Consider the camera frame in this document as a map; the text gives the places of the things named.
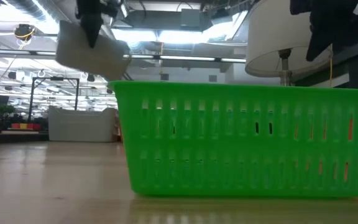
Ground background potted plant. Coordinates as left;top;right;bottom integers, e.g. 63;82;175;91
0;103;16;126

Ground silver lamp base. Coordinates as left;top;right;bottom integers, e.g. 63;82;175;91
278;48;293;87

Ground green slotted plastic basket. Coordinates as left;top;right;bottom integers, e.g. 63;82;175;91
107;80;358;198

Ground black metal stand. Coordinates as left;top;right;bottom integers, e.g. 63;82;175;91
27;77;81;124

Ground white lamp shade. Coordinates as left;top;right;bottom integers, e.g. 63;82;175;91
245;0;334;79

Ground grey plastic bin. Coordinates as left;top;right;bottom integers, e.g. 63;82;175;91
48;105;119;143
55;19;132;82

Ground long ceiling light bar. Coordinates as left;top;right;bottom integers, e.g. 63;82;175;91
0;49;247;63

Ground orange slotted plastic basket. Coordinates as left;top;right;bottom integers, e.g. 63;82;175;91
114;116;124;143
293;115;358;184

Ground black round ceiling device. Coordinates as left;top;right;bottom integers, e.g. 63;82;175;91
13;24;37;42

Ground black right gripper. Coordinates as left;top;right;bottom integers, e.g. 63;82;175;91
289;0;358;62

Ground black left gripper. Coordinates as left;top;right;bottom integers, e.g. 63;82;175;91
75;0;119;49

